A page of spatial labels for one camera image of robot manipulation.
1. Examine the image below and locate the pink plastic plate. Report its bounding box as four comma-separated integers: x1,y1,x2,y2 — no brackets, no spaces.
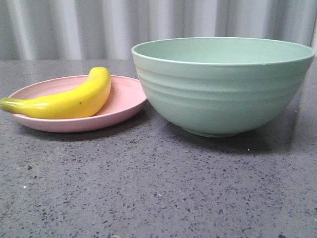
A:
10,75,147,133

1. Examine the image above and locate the green ribbed plastic bowl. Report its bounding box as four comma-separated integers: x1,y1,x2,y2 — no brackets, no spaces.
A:
132,37,316,137

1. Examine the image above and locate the yellow toy banana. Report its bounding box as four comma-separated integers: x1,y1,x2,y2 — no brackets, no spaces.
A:
0,67,111,119

